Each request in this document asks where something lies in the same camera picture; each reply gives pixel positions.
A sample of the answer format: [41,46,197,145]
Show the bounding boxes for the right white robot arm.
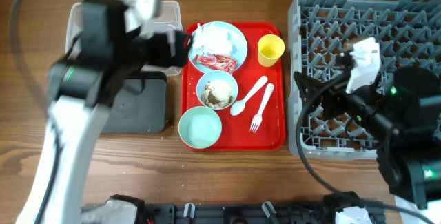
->
[294,67,440,210]

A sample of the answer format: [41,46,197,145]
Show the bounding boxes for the red snack wrapper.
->
[193,54,237,74]

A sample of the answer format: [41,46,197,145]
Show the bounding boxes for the clear plastic waste bin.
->
[65,0,183,77]

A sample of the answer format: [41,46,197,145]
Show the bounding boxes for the mint green bowl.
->
[178,106,223,150]

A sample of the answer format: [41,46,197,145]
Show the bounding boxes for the blue bowl with rice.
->
[196,70,238,110]

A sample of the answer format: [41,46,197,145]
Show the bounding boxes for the white napkin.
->
[192,23,233,56]

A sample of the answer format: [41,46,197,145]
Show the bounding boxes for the white plastic fork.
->
[249,83,274,132]

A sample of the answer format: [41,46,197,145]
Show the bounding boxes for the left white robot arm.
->
[17,0,192,223]

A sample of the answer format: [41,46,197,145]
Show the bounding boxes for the red serving tray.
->
[180,21,287,152]

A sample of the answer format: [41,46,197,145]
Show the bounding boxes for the yellow plastic cup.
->
[258,34,285,67]

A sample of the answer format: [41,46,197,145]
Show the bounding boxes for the light blue plate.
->
[189,21,248,73]

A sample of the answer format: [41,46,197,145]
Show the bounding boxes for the grey dishwasher rack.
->
[288,0,440,160]

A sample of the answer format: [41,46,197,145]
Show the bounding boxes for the black waste tray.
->
[102,71,167,134]

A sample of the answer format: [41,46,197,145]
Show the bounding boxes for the white plastic spoon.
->
[230,76,268,116]

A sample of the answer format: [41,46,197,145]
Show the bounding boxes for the rice and food scraps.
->
[202,79,234,110]

